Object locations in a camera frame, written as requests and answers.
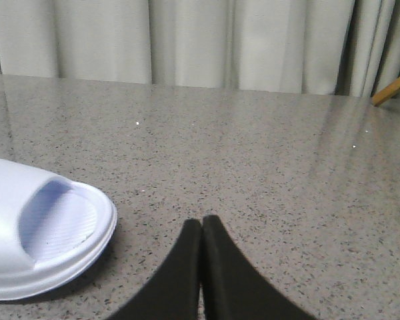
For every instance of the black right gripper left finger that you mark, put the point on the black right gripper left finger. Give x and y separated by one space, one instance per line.
173 290

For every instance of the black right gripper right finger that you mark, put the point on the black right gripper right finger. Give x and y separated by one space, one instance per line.
232 287

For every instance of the light blue slipper inserted one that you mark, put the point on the light blue slipper inserted one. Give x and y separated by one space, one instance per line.
51 229

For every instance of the wooden stick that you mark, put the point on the wooden stick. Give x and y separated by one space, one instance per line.
385 94

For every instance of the grey-white curtain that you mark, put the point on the grey-white curtain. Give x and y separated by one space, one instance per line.
319 47

